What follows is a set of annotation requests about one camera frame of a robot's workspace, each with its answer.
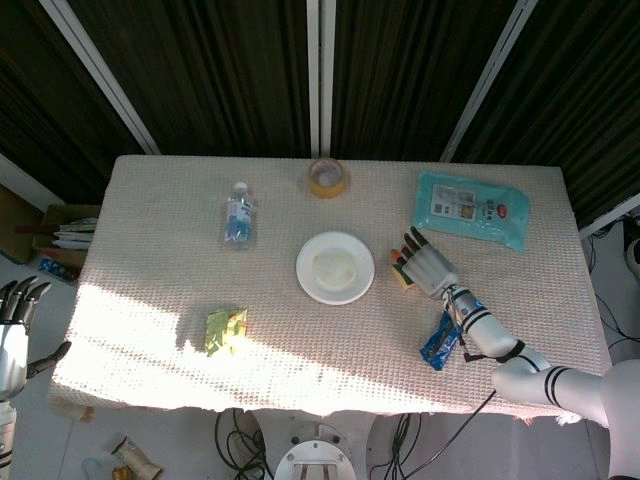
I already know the blue snack wrapper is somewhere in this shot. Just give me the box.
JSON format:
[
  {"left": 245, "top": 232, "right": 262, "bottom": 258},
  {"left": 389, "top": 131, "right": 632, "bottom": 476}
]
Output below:
[{"left": 418, "top": 310, "right": 462, "bottom": 373}]

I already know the white vertical frame post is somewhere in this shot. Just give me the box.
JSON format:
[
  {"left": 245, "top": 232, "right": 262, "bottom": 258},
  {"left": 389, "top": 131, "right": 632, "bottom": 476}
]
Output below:
[{"left": 306, "top": 0, "right": 337, "bottom": 160}]

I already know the green snack bag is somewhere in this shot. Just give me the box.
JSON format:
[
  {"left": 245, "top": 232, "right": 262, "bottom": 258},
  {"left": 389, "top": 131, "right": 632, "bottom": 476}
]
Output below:
[{"left": 204, "top": 306, "right": 250, "bottom": 358}]

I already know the clear plastic water bottle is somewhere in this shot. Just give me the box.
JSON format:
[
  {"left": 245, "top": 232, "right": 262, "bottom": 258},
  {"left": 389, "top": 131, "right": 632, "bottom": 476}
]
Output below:
[{"left": 221, "top": 181, "right": 259, "bottom": 250}]

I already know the white waffle-weave tablecloth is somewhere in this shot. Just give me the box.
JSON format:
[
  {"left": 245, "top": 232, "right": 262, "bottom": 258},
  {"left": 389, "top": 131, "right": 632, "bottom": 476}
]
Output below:
[{"left": 47, "top": 154, "right": 613, "bottom": 419}]

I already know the white slanted frame post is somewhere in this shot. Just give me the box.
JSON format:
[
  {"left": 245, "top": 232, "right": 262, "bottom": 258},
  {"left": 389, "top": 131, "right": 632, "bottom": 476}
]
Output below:
[
  {"left": 439, "top": 0, "right": 539, "bottom": 164},
  {"left": 38, "top": 0, "right": 162, "bottom": 156}
]

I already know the open cardboard box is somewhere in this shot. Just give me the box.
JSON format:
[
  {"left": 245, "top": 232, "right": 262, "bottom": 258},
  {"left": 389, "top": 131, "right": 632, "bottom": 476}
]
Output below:
[{"left": 31, "top": 203, "right": 102, "bottom": 271}]

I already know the teal wet wipes pack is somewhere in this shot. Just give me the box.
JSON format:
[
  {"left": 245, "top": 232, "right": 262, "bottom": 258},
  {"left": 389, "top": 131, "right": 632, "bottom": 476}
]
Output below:
[{"left": 410, "top": 170, "right": 532, "bottom": 254}]

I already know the black floor cable bundle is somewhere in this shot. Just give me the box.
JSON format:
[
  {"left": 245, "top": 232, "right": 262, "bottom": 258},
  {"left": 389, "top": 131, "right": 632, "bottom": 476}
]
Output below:
[
  {"left": 213, "top": 408, "right": 275, "bottom": 480},
  {"left": 582, "top": 232, "right": 640, "bottom": 357},
  {"left": 368, "top": 413, "right": 427, "bottom": 480}
]

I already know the white paper plate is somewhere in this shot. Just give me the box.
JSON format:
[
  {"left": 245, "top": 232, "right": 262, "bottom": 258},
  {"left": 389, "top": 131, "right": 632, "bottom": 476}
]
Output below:
[{"left": 295, "top": 231, "right": 376, "bottom": 306}]

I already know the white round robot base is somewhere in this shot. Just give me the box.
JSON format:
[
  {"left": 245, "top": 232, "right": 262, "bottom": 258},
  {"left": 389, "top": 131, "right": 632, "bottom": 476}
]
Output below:
[{"left": 249, "top": 407, "right": 377, "bottom": 480}]

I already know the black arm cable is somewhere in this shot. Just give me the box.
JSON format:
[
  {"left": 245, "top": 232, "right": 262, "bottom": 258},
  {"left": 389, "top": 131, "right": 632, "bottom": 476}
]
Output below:
[{"left": 369, "top": 299, "right": 526, "bottom": 480}]

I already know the white papers stack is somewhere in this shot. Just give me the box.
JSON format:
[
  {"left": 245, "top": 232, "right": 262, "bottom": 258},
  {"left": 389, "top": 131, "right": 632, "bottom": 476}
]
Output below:
[{"left": 51, "top": 217, "right": 99, "bottom": 251}]

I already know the beige snack wrapper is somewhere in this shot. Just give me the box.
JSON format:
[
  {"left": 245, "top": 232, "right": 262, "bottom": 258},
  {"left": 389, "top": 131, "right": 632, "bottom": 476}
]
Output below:
[{"left": 109, "top": 433, "right": 165, "bottom": 480}]

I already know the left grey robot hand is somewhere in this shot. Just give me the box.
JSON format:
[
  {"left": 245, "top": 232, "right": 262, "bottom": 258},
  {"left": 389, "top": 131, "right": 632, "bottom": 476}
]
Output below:
[{"left": 0, "top": 275, "right": 73, "bottom": 402}]

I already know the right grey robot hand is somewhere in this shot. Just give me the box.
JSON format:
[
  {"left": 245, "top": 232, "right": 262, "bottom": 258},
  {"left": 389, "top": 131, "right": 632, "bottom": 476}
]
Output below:
[{"left": 391, "top": 226, "right": 461, "bottom": 301}]

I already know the blue patterned packet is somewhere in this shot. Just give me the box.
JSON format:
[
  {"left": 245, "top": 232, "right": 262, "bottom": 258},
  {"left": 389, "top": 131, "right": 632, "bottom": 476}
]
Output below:
[{"left": 37, "top": 255, "right": 81, "bottom": 285}]

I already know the brown cardboard box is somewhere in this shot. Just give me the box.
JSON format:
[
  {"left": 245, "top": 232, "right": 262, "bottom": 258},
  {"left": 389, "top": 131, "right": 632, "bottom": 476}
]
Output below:
[{"left": 0, "top": 183, "right": 45, "bottom": 265}]

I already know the yellow green sponge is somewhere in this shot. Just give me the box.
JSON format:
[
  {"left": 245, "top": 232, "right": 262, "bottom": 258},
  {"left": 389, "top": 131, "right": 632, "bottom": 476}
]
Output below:
[{"left": 391, "top": 259, "right": 422, "bottom": 292}]

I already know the yellow packing tape roll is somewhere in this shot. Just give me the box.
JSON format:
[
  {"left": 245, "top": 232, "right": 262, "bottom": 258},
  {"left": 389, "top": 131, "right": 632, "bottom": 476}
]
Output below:
[{"left": 307, "top": 157, "right": 352, "bottom": 200}]

